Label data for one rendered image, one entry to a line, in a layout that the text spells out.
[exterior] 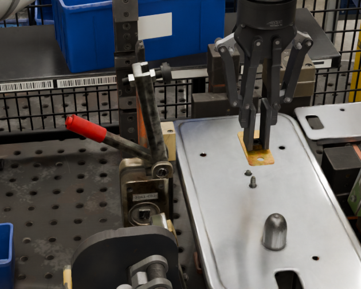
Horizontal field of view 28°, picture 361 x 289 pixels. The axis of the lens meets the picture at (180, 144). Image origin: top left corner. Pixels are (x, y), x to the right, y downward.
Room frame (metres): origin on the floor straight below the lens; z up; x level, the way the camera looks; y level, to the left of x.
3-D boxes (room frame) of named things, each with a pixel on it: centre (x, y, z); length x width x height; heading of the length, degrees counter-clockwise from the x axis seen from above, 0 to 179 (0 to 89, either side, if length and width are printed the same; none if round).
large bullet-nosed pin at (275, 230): (0.73, -0.13, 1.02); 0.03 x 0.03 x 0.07
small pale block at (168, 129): (0.91, 0.03, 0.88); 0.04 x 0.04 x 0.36; 9
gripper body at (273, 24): (0.85, -0.11, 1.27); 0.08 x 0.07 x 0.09; 99
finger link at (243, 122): (0.85, -0.08, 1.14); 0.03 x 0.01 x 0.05; 99
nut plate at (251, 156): (0.85, -0.11, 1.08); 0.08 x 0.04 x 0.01; 9
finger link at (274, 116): (0.86, -0.14, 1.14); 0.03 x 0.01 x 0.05; 99
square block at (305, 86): (1.14, -0.20, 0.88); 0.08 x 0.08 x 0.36; 9
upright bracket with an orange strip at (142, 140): (0.93, 0.06, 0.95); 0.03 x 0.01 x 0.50; 9
